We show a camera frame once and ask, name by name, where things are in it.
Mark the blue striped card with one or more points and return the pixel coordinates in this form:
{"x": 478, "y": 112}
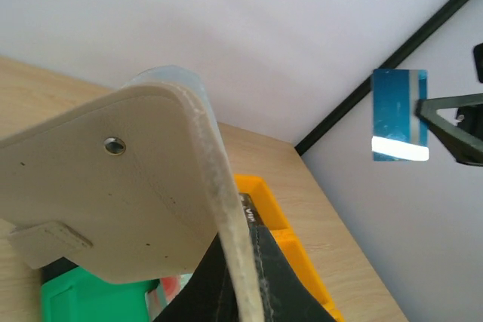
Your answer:
{"x": 398, "y": 134}

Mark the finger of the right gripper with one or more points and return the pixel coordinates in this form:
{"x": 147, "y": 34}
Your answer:
{"x": 463, "y": 140}
{"x": 424, "y": 107}

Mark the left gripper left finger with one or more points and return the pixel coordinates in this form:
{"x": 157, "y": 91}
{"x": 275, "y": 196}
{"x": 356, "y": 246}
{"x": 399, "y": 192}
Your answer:
{"x": 208, "y": 295}

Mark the yellow bin back right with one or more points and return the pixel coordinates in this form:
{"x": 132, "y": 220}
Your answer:
{"x": 264, "y": 200}

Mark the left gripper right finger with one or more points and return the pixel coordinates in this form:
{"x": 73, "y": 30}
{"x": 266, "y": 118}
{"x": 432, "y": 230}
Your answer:
{"x": 283, "y": 296}

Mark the red white card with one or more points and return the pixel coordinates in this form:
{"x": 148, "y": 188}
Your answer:
{"x": 159, "y": 298}

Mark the black aluminium frame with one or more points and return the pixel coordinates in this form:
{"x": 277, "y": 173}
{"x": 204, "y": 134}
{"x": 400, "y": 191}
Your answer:
{"x": 431, "y": 26}

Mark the yellow bin middle right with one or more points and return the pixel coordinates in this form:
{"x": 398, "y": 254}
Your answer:
{"x": 300, "y": 262}

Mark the green bin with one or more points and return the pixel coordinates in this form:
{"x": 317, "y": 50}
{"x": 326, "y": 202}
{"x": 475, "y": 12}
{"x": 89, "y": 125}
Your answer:
{"x": 77, "y": 295}

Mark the yellow bin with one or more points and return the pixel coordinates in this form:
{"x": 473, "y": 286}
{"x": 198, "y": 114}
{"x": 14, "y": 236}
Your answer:
{"x": 264, "y": 200}
{"x": 300, "y": 262}

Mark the dark blue card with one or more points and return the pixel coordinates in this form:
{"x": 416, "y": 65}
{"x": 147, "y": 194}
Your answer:
{"x": 251, "y": 214}

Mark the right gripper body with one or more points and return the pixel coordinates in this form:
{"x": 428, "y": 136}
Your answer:
{"x": 478, "y": 69}

